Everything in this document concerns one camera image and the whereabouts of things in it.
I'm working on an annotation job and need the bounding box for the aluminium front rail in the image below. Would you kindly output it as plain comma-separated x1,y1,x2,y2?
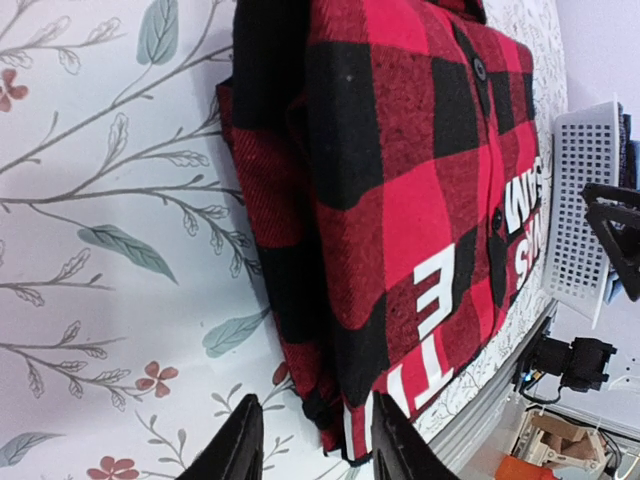
415,296,557,452

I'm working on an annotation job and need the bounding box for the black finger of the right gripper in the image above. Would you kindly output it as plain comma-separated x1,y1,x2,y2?
582,183,639,300

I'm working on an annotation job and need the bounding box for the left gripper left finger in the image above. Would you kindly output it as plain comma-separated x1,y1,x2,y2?
177,394,264,480

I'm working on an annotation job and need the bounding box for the floral patterned table cloth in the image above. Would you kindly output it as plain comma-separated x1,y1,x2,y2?
0,0,571,480

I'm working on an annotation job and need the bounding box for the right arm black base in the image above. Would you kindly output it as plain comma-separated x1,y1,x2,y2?
516,335,618,406

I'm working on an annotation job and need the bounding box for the light blue collared shirt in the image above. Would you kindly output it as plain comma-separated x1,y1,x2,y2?
604,267,625,305

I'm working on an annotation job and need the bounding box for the white plastic laundry basket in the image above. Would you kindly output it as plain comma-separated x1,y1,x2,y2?
542,98,620,327

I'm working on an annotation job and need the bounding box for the red black plaid shirt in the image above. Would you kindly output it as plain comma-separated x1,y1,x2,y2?
217,1,545,465

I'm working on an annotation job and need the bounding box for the dark checked shirt in basket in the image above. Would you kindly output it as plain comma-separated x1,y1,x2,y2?
618,104,639,190

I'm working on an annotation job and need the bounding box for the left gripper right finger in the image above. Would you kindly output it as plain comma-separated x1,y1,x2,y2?
372,392,458,480

